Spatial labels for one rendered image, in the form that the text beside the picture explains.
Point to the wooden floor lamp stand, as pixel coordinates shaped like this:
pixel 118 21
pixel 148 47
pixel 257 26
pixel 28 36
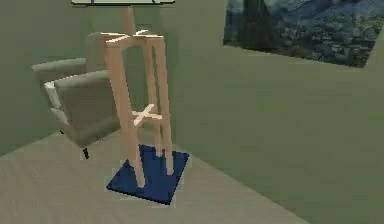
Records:
pixel 123 100

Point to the dark blue floor cloth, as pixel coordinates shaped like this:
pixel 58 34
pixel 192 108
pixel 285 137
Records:
pixel 156 180

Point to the beige armchair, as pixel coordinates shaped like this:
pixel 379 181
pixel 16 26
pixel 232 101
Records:
pixel 83 106

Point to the blue landscape wall painting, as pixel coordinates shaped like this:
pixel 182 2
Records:
pixel 310 30

